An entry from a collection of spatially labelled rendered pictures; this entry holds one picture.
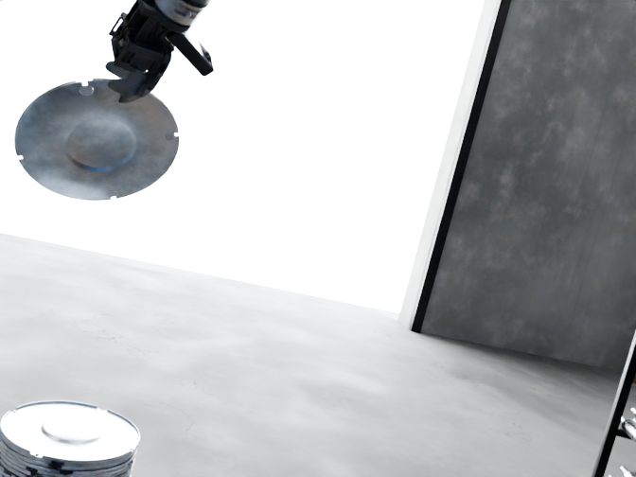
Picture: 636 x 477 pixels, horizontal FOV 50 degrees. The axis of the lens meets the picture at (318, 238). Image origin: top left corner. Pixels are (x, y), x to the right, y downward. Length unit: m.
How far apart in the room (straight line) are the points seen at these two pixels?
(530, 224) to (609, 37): 1.53
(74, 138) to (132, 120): 0.11
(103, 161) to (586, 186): 4.76
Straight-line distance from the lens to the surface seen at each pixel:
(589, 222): 5.80
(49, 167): 1.36
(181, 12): 1.10
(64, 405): 1.76
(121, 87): 1.22
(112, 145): 1.34
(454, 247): 5.27
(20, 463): 1.56
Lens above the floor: 1.02
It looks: 6 degrees down
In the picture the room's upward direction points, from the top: 14 degrees clockwise
